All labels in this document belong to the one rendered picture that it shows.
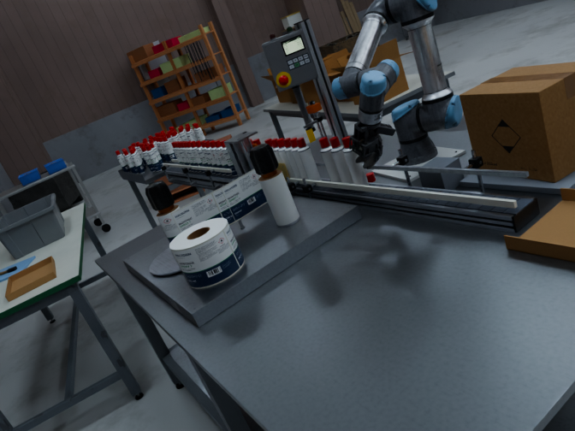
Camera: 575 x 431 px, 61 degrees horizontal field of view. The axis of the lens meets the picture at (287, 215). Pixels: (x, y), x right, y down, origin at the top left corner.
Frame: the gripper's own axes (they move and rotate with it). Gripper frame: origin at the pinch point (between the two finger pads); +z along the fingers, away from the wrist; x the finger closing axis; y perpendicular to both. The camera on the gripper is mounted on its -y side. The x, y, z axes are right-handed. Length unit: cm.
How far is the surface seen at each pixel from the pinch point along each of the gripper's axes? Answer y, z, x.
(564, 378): 45, -32, 85
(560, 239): 5, -21, 66
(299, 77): -6.3, -12.4, -45.1
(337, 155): 2.0, 2.9, -14.0
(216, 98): -323, 441, -699
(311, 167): 0.8, 19.3, -29.8
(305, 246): 35.9, 9.9, 6.9
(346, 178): 1.7, 11.0, -8.9
